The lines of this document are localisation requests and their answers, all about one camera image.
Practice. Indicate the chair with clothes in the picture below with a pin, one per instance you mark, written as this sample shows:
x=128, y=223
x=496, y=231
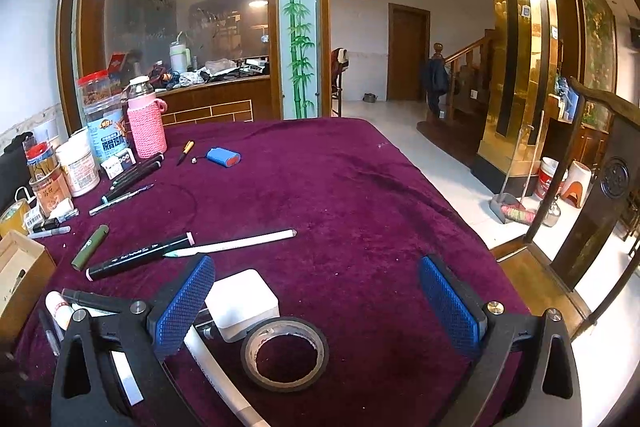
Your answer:
x=340, y=67

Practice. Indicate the white charger block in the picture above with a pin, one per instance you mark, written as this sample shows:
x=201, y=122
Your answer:
x=240, y=297

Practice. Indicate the dark wooden chair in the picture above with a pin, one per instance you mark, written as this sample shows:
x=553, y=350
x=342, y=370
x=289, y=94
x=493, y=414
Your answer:
x=600, y=187

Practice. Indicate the white orange ceramic pot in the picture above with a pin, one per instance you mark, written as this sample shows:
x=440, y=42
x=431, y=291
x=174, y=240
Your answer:
x=580, y=182

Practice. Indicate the red lid snack jar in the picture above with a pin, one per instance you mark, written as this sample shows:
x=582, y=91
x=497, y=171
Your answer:
x=95, y=92

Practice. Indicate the white pen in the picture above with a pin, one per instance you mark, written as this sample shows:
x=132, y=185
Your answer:
x=240, y=242

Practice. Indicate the metal pot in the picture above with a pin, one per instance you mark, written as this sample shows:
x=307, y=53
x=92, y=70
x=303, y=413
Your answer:
x=370, y=97

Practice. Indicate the black marker red end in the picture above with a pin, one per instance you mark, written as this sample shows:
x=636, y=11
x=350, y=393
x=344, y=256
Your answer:
x=92, y=299

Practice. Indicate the black tape roll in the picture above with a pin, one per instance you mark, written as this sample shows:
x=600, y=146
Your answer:
x=285, y=326

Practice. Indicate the white plastic tube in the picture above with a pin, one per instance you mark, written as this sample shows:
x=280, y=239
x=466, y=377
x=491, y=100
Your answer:
x=220, y=372

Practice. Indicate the wooden counter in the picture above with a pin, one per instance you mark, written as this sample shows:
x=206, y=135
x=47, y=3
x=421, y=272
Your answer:
x=215, y=102

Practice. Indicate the black marker pink ends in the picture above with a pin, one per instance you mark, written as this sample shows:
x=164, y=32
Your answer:
x=135, y=253

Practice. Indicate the silver grey pen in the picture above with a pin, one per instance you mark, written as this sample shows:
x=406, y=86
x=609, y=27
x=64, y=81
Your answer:
x=47, y=232

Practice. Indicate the small white carton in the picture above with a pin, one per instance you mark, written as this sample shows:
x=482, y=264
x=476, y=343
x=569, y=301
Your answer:
x=117, y=164

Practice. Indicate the large wall painting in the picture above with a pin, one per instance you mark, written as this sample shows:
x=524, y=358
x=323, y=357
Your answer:
x=597, y=32

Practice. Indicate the person in doorway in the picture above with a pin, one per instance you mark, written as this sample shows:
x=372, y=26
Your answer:
x=435, y=79

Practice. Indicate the blue pen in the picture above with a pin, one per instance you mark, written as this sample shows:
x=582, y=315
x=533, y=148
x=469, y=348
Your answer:
x=120, y=200

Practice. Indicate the white plastic bottle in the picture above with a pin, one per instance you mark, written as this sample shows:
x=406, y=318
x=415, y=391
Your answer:
x=77, y=169

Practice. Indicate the small yellow black pen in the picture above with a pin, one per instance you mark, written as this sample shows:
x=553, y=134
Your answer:
x=186, y=151

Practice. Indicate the white thermos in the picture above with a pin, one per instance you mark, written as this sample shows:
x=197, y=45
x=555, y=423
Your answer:
x=179, y=57

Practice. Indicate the cardboard box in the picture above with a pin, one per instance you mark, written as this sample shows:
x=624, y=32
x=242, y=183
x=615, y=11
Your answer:
x=25, y=287

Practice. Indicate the bamboo painted panel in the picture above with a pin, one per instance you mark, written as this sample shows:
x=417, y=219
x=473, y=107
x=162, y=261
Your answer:
x=298, y=32

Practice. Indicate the white glue bottle orange cap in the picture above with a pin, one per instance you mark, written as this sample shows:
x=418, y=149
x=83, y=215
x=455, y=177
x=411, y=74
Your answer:
x=57, y=309

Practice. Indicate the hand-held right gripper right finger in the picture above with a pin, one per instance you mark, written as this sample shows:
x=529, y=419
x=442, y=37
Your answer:
x=450, y=302

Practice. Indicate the wooden door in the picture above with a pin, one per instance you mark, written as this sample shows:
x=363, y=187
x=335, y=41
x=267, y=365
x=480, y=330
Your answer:
x=407, y=57

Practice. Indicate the wooden stair railing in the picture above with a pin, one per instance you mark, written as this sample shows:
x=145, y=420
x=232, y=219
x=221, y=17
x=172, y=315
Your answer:
x=465, y=72

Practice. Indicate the olive green lighter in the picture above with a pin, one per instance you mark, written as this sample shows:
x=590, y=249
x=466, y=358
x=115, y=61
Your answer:
x=90, y=247

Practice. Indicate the pink knitted bottle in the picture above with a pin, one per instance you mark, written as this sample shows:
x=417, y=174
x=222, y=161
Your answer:
x=146, y=127

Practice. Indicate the red lid stick jar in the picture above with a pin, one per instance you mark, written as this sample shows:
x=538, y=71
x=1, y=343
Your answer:
x=39, y=159

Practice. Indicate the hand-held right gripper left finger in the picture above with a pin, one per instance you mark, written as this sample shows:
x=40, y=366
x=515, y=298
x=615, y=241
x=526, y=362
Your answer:
x=185, y=302

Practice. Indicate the small white barcode box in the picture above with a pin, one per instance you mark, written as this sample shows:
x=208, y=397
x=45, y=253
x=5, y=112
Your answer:
x=34, y=219

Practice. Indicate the blue lighter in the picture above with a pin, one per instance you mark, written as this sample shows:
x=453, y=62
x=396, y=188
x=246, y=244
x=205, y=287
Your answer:
x=223, y=157

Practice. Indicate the broom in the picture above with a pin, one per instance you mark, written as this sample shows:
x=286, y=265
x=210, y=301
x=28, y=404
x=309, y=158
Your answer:
x=517, y=212

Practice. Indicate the blue white canister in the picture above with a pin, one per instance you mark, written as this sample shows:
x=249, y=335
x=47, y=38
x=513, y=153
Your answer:
x=107, y=132

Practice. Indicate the red white bucket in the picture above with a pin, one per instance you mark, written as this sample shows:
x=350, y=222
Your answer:
x=547, y=179

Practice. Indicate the gold pillar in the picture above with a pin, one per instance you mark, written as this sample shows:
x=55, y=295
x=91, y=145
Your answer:
x=520, y=57

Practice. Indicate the black bag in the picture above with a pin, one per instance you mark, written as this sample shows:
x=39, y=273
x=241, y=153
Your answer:
x=15, y=172

